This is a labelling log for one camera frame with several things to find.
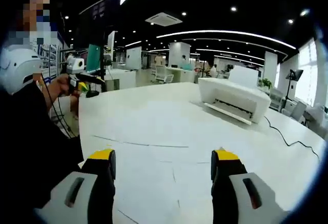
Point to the person in black shirt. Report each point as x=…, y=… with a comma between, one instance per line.
x=30, y=144

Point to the blue framed wall poster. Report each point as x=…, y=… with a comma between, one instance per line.
x=48, y=60

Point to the person's left hand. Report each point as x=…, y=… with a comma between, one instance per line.
x=60, y=86

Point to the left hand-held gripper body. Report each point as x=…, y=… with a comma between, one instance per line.
x=75, y=66

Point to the green screen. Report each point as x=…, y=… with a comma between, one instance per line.
x=93, y=58

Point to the black studio light on stand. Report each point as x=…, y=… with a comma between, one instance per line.
x=294, y=74

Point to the white printer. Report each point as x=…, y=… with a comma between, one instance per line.
x=230, y=93

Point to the curved ceiling light strip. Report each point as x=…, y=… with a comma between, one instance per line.
x=230, y=33

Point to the white office chair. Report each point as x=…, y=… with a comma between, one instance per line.
x=161, y=71

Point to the ceiling air vent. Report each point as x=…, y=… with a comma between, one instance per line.
x=164, y=19

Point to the white printing papers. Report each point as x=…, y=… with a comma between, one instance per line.
x=153, y=183

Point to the white table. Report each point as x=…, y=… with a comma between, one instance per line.
x=115, y=106

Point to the green potted plant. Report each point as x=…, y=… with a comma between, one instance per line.
x=265, y=83

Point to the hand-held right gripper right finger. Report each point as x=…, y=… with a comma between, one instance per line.
x=235, y=198

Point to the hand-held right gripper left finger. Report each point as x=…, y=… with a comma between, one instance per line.
x=84, y=195

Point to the white chest-worn device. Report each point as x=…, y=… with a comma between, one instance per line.
x=18, y=67

